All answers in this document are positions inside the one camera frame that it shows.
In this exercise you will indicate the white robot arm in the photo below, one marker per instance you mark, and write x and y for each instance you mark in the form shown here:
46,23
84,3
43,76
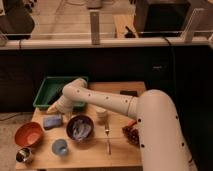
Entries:
162,144

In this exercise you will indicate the small metal cup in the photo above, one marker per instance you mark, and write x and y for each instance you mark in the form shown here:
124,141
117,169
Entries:
24,155

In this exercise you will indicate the orange bowl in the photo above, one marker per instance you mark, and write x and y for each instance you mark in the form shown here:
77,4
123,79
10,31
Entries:
29,134

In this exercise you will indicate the blue plastic cup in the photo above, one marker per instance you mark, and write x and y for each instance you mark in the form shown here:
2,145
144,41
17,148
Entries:
60,147

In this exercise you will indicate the white cup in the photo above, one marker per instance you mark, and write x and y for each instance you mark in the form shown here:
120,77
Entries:
101,113

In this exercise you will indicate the black chair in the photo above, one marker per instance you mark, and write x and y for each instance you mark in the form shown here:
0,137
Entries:
16,23

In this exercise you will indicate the black box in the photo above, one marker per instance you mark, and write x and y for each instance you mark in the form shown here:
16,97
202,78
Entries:
160,15

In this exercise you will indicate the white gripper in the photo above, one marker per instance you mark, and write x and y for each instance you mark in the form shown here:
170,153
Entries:
63,104

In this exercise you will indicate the dark red grapes toy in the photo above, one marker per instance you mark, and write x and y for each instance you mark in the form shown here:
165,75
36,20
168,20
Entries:
131,133

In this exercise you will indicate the crumpled cloth in bowl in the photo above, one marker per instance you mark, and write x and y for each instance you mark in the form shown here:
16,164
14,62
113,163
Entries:
81,130

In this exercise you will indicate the green plastic tray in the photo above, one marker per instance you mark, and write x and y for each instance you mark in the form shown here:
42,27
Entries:
50,90

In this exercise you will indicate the dark purple bowl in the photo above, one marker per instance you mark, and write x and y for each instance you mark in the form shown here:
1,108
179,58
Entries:
69,127

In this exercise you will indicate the blue sponge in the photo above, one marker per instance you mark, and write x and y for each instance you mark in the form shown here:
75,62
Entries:
52,122

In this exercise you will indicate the black rectangular block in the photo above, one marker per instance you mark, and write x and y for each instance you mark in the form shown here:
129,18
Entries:
129,92

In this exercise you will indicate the angled grey metal bracket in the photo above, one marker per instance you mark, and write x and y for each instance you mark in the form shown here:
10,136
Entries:
193,22

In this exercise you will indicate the grey metal post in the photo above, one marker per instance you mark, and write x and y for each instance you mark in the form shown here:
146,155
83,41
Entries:
95,27

